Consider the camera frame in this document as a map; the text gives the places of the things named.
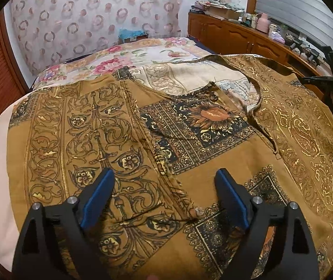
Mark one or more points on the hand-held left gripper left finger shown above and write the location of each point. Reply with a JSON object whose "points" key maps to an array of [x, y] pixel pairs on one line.
{"points": [[96, 198]]}

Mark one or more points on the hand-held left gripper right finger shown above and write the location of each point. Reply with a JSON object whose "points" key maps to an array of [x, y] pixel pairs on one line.
{"points": [[232, 198]]}

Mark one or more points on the brown patterned garment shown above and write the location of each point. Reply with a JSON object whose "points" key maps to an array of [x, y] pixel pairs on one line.
{"points": [[96, 122]]}

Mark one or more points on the lavender cloth bundle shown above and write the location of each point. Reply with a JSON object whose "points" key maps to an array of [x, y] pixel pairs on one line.
{"points": [[277, 37]]}

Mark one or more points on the pink thermos jug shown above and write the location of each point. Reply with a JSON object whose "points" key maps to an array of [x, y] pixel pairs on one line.
{"points": [[262, 22]]}

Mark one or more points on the pale pink cloth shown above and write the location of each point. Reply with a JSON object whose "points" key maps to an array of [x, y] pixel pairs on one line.
{"points": [[3, 210]]}

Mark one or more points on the wooden cabinet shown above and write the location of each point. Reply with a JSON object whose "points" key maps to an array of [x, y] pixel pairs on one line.
{"points": [[230, 35]]}

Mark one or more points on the cardboard box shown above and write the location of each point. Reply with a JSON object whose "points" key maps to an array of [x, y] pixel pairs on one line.
{"points": [[223, 13]]}

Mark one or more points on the pink floral bedsheet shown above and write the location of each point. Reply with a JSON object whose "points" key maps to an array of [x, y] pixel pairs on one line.
{"points": [[105, 61]]}

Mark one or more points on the turquoise plastic bag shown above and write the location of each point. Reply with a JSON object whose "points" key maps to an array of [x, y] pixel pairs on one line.
{"points": [[131, 33]]}

